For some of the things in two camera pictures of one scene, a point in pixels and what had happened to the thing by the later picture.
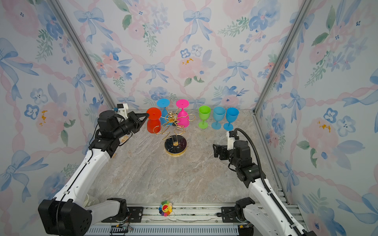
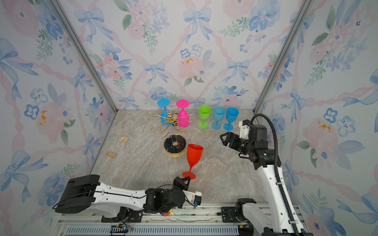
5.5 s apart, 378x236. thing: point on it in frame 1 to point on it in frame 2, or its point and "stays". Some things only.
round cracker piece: (124, 138) stays
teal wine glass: (219, 114) stays
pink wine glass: (183, 119) stays
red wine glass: (153, 120) to (194, 153)
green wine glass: (204, 113) stays
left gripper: (134, 118) to (181, 184)
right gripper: (217, 151) to (225, 143)
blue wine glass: (232, 114) stays
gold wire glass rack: (175, 145) stays
